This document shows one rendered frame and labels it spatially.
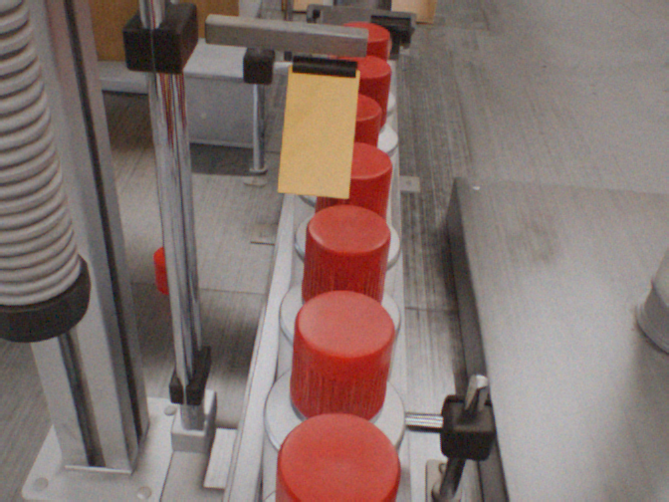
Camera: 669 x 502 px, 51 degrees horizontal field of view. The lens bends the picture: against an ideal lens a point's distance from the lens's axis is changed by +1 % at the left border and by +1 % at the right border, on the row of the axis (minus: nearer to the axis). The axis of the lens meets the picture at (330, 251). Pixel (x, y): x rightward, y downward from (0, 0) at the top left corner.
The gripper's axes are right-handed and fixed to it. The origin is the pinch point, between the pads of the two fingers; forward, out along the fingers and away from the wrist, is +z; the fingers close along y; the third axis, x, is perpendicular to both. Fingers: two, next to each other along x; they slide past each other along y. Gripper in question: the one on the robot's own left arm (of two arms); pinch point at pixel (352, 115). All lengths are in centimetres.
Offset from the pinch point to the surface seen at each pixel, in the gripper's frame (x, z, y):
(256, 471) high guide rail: -34.3, 24.7, -3.0
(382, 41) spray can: -24.7, 1.0, 1.4
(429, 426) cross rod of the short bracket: -24.8, 23.9, 6.2
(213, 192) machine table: 6.5, 8.1, -13.9
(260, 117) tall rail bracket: 5.2, -0.1, -9.5
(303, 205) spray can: -30.0, 11.9, -2.2
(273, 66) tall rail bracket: 1.6, -4.5, -8.2
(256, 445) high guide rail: -33.2, 23.8, -3.2
